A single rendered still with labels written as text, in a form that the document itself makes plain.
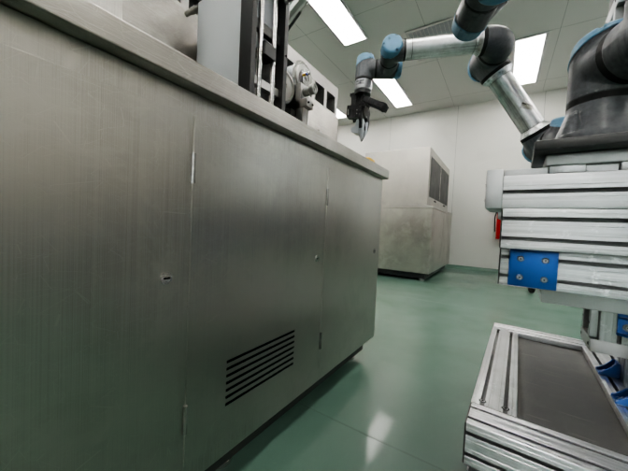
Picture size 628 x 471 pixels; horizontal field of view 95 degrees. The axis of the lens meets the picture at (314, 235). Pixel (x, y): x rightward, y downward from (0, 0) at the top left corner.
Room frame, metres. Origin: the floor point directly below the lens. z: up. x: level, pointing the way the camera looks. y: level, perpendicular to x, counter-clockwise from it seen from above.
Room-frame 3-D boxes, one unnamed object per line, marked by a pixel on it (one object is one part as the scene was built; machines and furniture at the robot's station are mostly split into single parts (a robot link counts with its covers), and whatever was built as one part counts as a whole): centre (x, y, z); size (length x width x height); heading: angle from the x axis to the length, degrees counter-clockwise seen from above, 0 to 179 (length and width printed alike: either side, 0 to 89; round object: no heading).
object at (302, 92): (1.21, 0.06, 1.05); 0.06 x 0.05 x 0.31; 57
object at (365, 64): (1.28, -0.19, 1.31); 0.09 x 0.08 x 0.11; 80
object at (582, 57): (0.61, -0.60, 0.98); 0.13 x 0.12 x 0.14; 170
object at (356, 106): (1.28, -0.17, 1.15); 0.09 x 0.08 x 0.12; 58
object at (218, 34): (1.07, 0.39, 1.17); 0.34 x 0.05 x 0.54; 57
